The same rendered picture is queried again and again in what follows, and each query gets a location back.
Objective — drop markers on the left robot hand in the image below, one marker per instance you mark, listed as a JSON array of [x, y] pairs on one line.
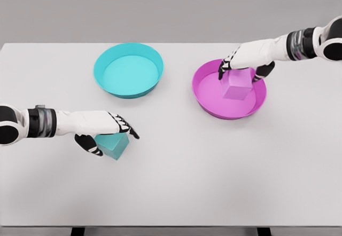
[[99, 123]]

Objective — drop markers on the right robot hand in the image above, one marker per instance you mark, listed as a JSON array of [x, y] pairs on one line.
[[244, 55]]

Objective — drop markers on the cyan block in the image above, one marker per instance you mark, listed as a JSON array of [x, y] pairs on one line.
[[115, 145]]

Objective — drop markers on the magenta block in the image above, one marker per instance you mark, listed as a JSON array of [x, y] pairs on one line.
[[236, 85]]

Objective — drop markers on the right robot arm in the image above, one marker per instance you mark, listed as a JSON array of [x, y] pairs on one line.
[[307, 42]]

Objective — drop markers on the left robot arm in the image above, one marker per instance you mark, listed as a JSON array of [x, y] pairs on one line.
[[34, 124]]

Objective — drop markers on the magenta plate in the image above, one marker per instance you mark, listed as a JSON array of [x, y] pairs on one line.
[[213, 97]]

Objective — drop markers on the cyan plate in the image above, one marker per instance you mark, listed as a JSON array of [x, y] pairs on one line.
[[128, 70]]

